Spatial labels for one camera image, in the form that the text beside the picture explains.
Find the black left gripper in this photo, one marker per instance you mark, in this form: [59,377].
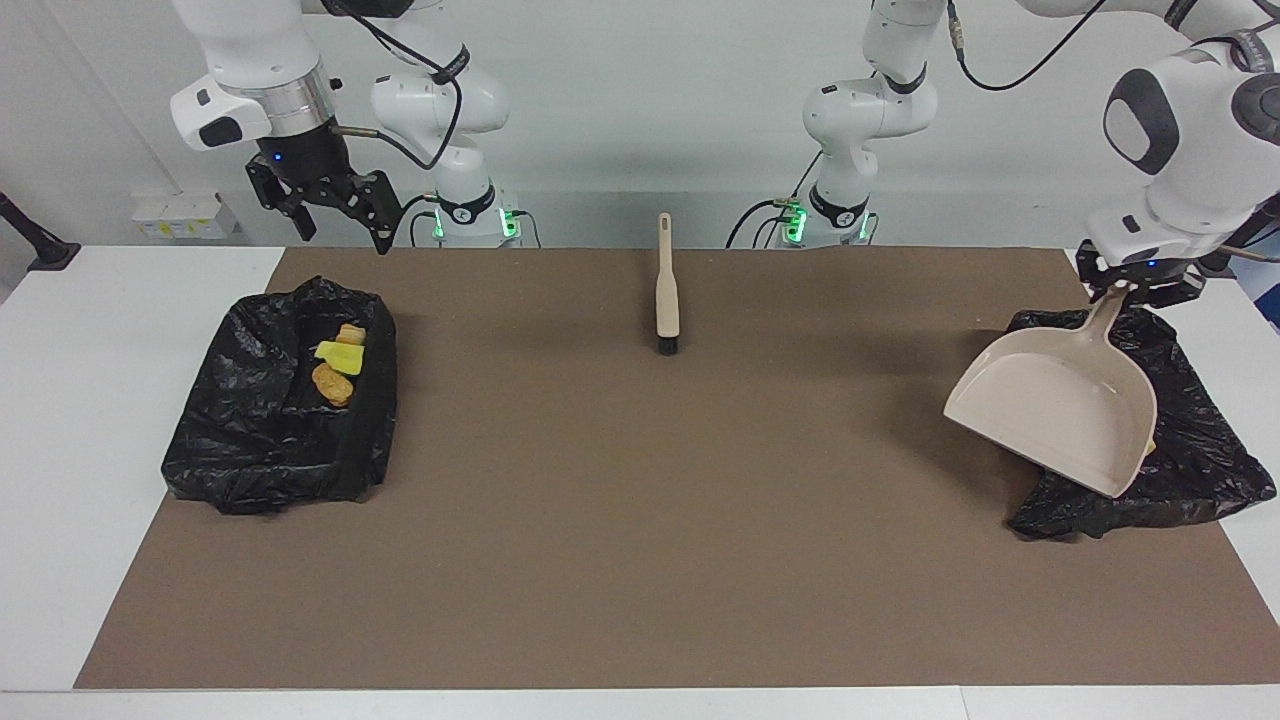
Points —
[1145,265]

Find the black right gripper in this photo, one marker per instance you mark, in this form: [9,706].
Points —
[305,160]

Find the pale pastry piece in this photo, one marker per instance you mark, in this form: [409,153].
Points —
[350,334]

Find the beige plastic dustpan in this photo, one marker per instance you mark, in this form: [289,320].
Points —
[1060,410]

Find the yellow green sponge piece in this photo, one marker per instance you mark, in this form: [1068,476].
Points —
[341,358]

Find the golden brown bread roll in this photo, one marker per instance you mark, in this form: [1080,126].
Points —
[332,385]

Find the beige hand brush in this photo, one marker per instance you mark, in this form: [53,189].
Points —
[667,300]

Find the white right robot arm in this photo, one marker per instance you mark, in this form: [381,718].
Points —
[250,70]

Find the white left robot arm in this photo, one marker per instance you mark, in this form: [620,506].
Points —
[1190,130]

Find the black bag lined bin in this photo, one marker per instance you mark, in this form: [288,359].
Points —
[1200,470]
[250,440]

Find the white box on table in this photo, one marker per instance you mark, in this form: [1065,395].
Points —
[185,215]

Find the brown paper table mat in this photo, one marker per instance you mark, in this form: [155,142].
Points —
[640,600]

